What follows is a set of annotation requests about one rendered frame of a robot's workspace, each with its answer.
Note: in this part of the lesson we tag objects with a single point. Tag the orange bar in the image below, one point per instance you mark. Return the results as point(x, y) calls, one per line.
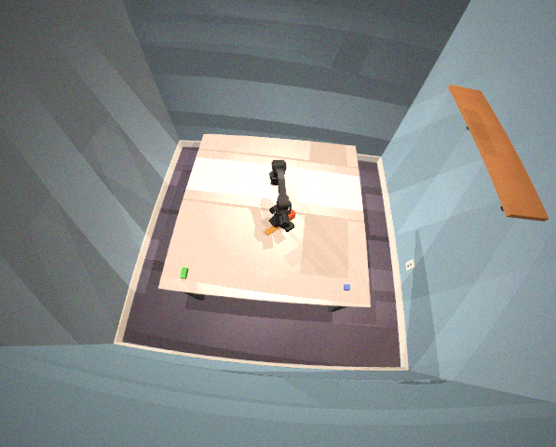
point(273, 229)

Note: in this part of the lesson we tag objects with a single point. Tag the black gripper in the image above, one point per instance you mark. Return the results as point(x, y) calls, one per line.
point(274, 210)

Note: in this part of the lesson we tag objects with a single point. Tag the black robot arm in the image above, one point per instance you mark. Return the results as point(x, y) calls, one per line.
point(277, 176)

